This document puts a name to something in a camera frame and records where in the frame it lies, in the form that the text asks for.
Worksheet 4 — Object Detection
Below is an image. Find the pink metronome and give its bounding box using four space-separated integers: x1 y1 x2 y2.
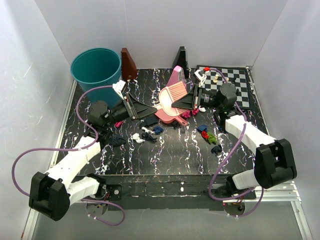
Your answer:
166 65 187 88

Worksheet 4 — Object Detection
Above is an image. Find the magenta paper scrap small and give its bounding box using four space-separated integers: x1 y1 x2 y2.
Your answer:
180 110 191 119

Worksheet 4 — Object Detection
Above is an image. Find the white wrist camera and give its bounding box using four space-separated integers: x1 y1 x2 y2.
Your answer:
112 79 126 100
193 67 211 86

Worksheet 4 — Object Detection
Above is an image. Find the blue paper scrap centre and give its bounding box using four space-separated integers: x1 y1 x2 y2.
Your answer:
152 126 164 135

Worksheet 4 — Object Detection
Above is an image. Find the blue paper scrap right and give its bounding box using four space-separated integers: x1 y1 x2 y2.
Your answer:
197 124 208 133

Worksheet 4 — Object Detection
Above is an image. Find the dark navy scrap left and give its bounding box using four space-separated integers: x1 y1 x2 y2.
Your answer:
109 136 127 147

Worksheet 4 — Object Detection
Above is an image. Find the dark navy scrap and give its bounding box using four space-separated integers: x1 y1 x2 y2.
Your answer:
109 136 127 147
141 132 157 143
211 144 222 155

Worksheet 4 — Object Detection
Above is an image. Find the purple cable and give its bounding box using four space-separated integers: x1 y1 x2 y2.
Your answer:
203 66 265 218
11 85 126 226

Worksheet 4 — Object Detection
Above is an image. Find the teal plastic waste bin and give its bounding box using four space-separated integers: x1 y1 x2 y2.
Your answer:
70 48 122 109

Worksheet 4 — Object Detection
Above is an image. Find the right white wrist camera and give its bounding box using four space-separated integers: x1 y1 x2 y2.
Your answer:
193 67 211 86

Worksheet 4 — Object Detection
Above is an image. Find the white paper scrap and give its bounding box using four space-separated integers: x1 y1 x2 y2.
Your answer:
141 126 155 135
198 106 206 113
130 133 145 144

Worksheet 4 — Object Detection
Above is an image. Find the red paper scrap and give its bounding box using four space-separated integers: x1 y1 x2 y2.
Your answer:
201 130 209 140

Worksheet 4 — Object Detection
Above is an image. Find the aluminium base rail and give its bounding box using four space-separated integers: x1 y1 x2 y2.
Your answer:
22 182 312 240

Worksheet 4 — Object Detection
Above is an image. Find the dark navy scrap centre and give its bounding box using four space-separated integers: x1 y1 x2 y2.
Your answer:
141 132 157 143

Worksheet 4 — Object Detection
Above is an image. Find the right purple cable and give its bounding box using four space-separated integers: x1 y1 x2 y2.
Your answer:
203 66 265 218

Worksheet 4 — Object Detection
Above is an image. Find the white chess piece left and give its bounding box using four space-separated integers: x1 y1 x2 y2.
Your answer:
213 74 219 83

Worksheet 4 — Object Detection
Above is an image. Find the white paper scrap lower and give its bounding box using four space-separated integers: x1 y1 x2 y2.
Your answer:
130 133 145 144

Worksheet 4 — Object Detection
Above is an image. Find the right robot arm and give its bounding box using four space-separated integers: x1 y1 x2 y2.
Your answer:
172 82 297 199

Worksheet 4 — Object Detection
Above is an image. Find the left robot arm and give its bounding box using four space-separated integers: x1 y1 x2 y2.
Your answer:
28 93 157 221

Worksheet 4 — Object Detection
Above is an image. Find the blue paper scrap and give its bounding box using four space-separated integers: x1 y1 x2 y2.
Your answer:
197 124 208 133
152 126 164 135

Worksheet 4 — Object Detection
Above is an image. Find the magenta paper scrap right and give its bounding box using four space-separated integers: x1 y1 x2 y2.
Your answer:
190 108 200 116

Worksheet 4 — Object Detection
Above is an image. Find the brown wooden metronome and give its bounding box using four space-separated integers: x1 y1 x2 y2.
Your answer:
121 48 138 81

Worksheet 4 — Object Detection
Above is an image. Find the black metronome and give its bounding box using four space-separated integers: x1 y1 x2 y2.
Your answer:
172 46 189 71

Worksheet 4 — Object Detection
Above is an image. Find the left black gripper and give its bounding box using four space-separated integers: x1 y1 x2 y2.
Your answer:
104 93 158 128

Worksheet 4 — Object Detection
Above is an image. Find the pink dustpan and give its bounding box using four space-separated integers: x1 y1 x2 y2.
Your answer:
155 107 188 126

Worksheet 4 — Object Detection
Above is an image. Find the black white chessboard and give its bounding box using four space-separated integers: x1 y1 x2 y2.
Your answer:
196 65 251 110

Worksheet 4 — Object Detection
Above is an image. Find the pink hand brush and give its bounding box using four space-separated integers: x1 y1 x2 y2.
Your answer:
153 81 188 110

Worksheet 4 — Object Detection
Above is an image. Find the dark navy scrap lower right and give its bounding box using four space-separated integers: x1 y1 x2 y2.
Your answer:
211 144 222 155

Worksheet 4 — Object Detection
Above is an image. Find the magenta paper scrap left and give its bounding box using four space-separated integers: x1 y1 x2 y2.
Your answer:
114 120 124 128

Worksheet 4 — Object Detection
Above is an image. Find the dark scrap under dustpan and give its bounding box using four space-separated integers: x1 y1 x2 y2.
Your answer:
139 115 159 128

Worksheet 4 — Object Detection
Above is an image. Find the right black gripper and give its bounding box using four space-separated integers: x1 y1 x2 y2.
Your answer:
171 83 222 111

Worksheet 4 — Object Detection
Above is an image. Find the white paper scrap right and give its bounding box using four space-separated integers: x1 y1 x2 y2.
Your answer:
198 106 206 113

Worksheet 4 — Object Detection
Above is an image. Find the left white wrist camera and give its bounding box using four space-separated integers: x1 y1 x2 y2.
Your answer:
112 79 126 100

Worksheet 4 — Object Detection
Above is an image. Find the dark scrap near dustpan handle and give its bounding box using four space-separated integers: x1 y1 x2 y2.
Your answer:
173 121 180 129

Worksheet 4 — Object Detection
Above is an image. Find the white paper scrap centre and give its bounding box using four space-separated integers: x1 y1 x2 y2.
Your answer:
141 126 155 135

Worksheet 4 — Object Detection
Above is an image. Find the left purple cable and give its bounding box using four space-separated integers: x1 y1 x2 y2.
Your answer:
11 85 126 226

